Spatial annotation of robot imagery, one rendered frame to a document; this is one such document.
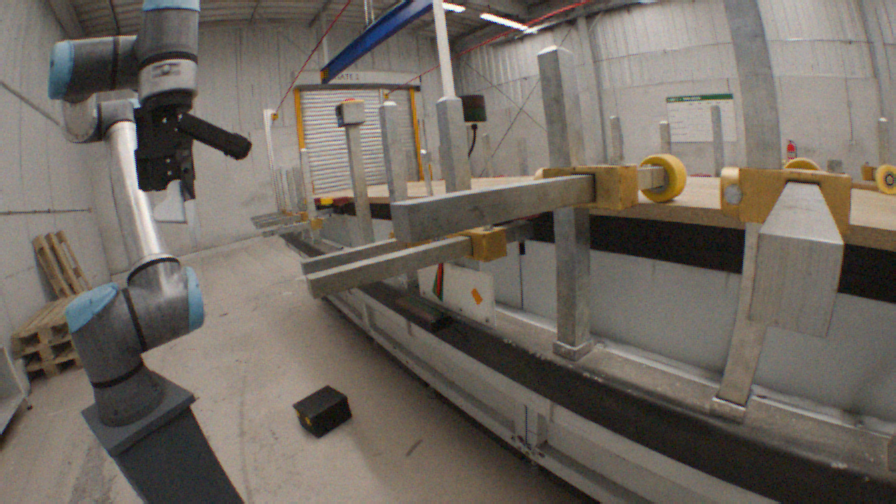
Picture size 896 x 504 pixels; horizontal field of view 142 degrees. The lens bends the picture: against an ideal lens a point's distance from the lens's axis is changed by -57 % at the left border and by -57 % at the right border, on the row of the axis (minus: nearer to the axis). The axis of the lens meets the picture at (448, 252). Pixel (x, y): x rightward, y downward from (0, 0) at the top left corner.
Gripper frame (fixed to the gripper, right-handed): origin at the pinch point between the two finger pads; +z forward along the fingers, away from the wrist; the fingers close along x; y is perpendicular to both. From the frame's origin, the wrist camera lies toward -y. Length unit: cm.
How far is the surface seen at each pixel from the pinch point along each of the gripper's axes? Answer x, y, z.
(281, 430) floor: -87, -7, 94
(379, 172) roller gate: -752, -444, -11
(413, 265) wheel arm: 7.4, -29.7, 9.8
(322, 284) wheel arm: 6.1, -15.1, 9.0
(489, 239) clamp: 12.0, -42.1, 8.0
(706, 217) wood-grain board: 43, -59, 5
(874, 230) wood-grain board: 71, -57, 4
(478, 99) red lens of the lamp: 7, -49, -16
